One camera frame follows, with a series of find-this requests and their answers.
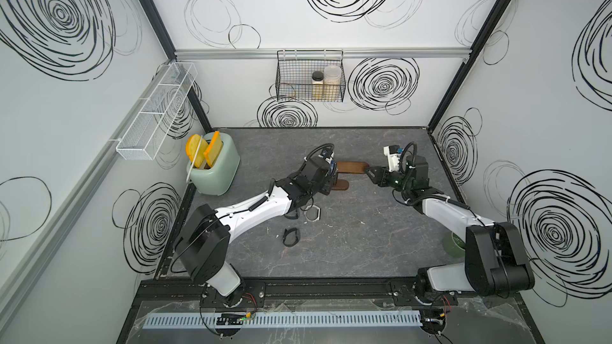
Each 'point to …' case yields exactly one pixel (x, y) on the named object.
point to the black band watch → (292, 214)
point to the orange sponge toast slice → (213, 149)
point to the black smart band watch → (287, 232)
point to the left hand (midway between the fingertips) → (327, 173)
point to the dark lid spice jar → (317, 88)
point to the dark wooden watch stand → (348, 167)
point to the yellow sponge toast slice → (191, 148)
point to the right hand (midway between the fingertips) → (369, 169)
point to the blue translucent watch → (326, 153)
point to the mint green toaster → (216, 180)
